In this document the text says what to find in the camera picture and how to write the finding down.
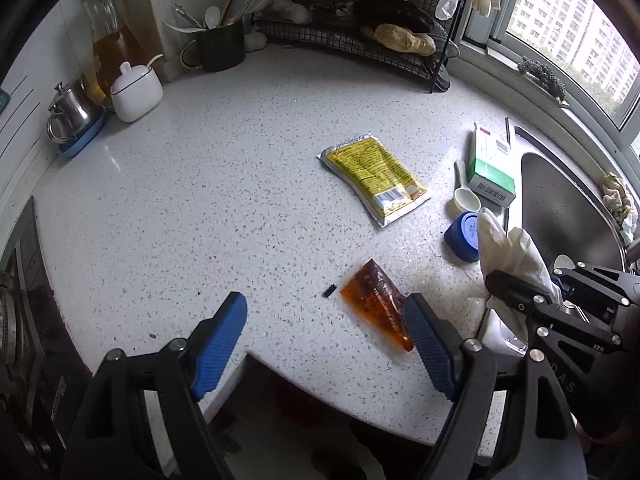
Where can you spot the beige rag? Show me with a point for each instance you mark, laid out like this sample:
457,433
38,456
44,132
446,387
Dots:
617,195

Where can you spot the yellow sauce packet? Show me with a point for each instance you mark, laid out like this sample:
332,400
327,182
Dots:
375,175

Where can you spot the window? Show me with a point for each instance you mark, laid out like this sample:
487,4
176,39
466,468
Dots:
575,20

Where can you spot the dark bristly scrubber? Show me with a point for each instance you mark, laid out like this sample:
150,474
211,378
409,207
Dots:
542,77

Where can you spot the black gas stove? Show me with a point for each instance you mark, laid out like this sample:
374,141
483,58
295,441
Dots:
30,350

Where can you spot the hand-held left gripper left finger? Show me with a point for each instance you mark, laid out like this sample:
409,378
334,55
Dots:
220,345

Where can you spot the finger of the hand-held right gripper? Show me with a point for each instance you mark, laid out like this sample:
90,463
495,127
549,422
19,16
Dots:
515,292
600,282

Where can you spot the white ceramic spoon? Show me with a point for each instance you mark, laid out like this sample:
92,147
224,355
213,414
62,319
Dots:
252,0

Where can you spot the red chili oil packet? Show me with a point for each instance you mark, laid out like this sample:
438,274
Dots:
370,295

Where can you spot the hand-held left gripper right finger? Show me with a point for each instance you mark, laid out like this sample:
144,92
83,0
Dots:
430,345

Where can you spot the white lidded condiment pot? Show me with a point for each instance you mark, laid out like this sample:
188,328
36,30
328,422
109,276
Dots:
136,95

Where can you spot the white rubber glove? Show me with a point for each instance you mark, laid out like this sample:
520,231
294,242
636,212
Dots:
505,250

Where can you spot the blue tray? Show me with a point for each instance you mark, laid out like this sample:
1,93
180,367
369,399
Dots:
82,142

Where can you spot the garlic bulb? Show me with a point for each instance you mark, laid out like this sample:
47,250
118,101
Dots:
254,40

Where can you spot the steel sink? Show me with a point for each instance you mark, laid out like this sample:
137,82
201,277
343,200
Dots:
555,200

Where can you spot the small black fragment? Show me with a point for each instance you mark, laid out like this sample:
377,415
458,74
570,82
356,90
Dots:
328,292

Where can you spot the white and green medicine box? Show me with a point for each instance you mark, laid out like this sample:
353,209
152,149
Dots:
492,170

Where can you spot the dark green mug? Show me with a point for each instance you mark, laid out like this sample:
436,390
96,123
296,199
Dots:
220,47

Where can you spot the steel teapot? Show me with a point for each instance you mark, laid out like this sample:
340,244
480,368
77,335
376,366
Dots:
70,110

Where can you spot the glass oil bottle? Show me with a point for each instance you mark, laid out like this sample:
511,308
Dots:
115,45

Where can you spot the white plastic scoop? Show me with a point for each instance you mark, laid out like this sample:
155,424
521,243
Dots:
466,201

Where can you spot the ginger root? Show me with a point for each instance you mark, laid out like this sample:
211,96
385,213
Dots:
405,39

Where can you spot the blue round lid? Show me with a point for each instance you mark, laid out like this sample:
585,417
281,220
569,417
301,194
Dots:
460,240

